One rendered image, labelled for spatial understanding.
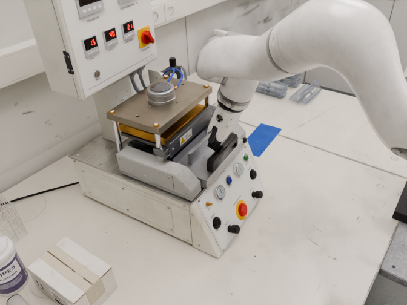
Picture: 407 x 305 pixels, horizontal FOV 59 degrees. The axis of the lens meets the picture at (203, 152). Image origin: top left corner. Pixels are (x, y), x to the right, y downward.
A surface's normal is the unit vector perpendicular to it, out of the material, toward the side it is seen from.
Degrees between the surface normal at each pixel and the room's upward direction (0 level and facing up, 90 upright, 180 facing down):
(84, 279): 2
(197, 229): 90
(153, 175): 90
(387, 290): 0
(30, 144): 90
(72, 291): 2
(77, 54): 90
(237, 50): 55
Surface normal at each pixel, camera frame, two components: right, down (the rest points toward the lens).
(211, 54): -0.73, -0.07
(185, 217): -0.51, 0.52
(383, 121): -0.93, 0.33
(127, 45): 0.86, 0.28
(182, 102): -0.04, -0.80
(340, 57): -0.59, 0.69
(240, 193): 0.76, -0.09
